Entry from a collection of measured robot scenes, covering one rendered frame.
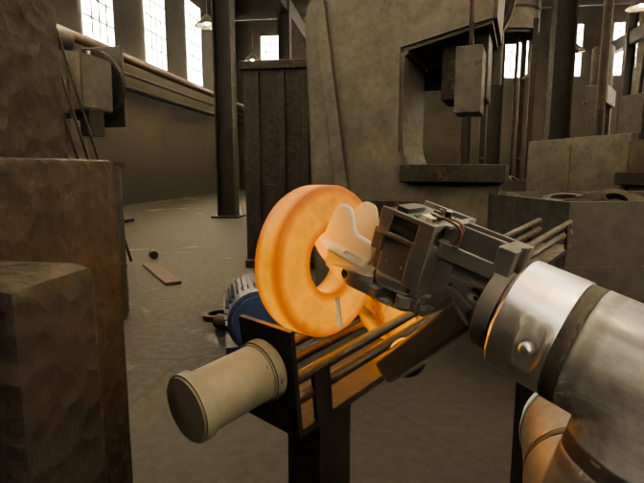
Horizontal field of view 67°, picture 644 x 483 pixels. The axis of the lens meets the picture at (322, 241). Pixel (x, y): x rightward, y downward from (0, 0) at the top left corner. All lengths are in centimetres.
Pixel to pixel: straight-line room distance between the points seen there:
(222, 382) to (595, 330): 28
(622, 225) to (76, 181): 199
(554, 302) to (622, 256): 187
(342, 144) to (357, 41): 54
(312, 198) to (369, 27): 239
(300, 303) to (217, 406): 12
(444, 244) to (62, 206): 35
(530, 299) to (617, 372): 7
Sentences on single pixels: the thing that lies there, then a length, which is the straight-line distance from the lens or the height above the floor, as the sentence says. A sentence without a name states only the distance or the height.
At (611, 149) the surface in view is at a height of 100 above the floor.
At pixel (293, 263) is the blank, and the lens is 46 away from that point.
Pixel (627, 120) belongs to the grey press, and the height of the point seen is 119.
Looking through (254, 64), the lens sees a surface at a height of 172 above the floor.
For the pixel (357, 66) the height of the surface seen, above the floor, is 141.
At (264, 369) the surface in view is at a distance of 45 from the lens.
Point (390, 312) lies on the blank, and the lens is 60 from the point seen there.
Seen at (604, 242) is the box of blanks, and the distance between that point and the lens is 218.
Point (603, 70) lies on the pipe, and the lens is 672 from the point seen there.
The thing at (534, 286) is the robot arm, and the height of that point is 78.
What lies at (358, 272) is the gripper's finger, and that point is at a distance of 43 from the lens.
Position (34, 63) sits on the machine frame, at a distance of 60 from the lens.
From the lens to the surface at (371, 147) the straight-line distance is 273.
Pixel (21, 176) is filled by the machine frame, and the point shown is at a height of 86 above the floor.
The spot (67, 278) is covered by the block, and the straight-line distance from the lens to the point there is 35.
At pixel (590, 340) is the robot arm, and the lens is 36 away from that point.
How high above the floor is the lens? 86
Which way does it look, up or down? 8 degrees down
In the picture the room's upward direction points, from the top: straight up
